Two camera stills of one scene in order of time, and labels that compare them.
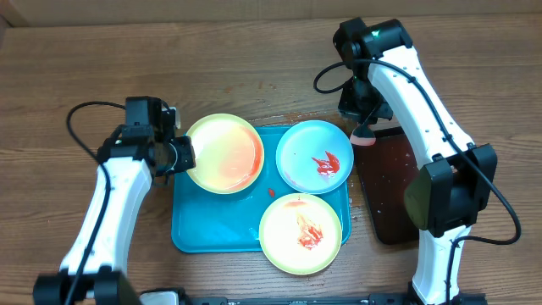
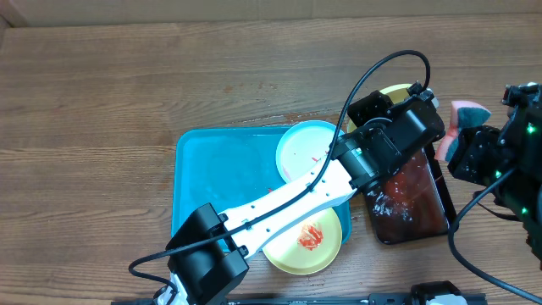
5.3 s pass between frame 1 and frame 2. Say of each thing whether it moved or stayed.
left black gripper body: moved
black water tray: stayed
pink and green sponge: moved
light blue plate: stayed
